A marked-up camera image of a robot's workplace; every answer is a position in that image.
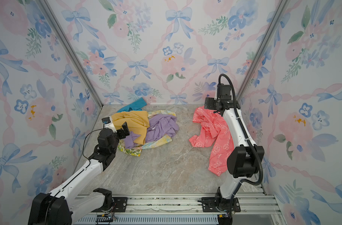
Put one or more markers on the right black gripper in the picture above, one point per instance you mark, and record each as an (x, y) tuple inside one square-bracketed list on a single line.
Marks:
[(211, 100)]

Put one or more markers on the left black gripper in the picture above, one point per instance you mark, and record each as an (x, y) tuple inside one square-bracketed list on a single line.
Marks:
[(125, 129)]

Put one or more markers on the pink patterned cloth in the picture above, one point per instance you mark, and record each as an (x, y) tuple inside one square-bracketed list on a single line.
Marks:
[(214, 133)]

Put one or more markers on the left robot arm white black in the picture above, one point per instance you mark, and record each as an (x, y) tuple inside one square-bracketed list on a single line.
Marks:
[(60, 206)]

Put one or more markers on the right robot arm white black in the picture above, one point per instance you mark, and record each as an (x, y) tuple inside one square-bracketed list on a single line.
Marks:
[(244, 165)]

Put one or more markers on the pale yellow floral cloth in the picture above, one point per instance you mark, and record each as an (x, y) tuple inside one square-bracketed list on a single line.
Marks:
[(151, 143)]

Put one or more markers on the teal cloth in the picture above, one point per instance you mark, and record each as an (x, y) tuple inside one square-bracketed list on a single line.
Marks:
[(135, 106)]

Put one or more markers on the purple cloth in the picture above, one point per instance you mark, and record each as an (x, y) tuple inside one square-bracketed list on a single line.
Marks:
[(159, 126)]

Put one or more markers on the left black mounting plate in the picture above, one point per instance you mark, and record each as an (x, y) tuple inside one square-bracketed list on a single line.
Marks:
[(118, 204)]

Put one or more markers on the black mounting plate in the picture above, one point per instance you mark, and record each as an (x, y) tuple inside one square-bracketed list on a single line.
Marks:
[(118, 204), (217, 204)]

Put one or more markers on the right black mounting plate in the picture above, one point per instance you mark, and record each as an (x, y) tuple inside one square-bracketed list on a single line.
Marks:
[(217, 204)]

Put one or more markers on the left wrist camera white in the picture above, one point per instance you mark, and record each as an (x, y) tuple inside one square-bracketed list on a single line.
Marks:
[(108, 123)]

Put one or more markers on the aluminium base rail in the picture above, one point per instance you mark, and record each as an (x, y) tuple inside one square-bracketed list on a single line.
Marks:
[(184, 209)]

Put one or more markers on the right aluminium corner post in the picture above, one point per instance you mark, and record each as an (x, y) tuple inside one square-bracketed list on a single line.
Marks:
[(263, 46)]

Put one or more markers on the aluminium corner post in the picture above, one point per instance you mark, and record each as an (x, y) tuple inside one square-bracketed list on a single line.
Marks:
[(51, 18), (263, 46)]

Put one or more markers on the left aluminium corner post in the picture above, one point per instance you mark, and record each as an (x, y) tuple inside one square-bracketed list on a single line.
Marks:
[(51, 18)]

